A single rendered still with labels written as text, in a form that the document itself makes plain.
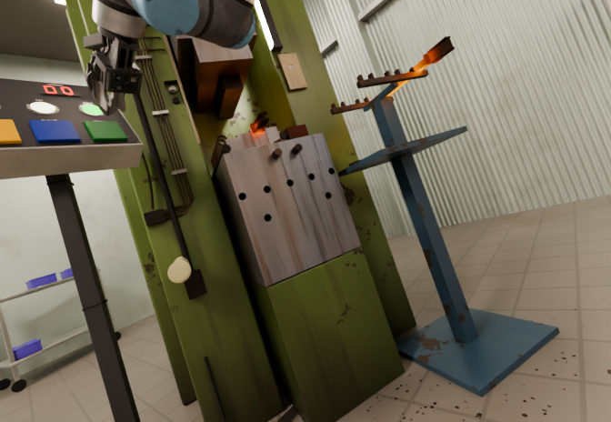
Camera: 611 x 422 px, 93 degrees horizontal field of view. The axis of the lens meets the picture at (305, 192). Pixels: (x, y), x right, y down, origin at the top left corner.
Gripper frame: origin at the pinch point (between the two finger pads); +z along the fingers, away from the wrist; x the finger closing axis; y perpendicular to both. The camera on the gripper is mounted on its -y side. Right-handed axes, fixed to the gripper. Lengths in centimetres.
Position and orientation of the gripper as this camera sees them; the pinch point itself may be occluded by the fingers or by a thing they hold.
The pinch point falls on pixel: (106, 108)
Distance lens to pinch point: 88.1
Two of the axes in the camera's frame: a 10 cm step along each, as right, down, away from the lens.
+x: 6.3, -1.6, 7.6
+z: -4.5, 7.2, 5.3
